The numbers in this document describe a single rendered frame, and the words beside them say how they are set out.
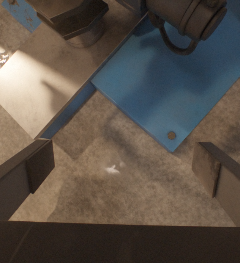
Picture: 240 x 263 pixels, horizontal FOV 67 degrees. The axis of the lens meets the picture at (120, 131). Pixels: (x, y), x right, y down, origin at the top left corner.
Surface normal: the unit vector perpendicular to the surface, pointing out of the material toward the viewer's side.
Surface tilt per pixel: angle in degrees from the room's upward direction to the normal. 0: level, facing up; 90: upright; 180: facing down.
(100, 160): 0
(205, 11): 26
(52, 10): 0
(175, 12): 64
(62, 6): 0
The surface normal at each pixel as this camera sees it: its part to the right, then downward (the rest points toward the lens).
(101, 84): -0.14, -0.13
